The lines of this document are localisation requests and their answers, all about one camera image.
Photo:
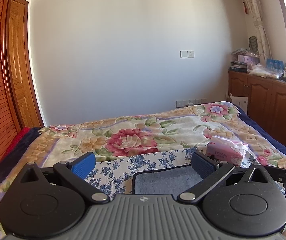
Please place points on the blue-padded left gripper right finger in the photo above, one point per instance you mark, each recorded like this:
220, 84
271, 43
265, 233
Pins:
212, 173

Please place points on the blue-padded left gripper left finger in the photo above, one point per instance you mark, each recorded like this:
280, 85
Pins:
73, 174

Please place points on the purple grey microfiber towel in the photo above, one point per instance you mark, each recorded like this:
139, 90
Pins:
165, 181

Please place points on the pink tissue pack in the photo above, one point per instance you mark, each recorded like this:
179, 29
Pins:
224, 149

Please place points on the blue floral white cloth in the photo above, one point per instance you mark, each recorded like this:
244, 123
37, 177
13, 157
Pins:
115, 175

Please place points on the floral bed blanket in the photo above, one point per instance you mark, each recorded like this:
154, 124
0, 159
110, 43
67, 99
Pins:
127, 136

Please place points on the white paper bag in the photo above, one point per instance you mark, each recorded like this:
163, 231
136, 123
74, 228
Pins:
240, 101

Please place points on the wooden sideboard cabinet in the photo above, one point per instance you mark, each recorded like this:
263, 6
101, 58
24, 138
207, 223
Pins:
266, 101

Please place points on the wooden door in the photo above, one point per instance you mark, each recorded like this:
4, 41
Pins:
19, 65

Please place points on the clutter on sideboard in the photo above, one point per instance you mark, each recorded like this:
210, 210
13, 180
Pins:
248, 61

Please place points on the patterned window curtain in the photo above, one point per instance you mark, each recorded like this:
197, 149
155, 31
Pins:
254, 7

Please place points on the low wall socket strip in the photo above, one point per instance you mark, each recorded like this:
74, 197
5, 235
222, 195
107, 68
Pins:
189, 102

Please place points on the white wall switch socket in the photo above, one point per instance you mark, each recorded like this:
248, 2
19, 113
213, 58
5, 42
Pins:
187, 54

